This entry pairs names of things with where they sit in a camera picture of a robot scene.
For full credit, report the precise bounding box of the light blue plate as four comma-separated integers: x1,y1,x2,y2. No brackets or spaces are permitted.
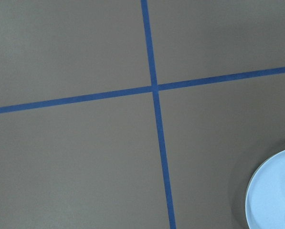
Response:
245,150,285,229

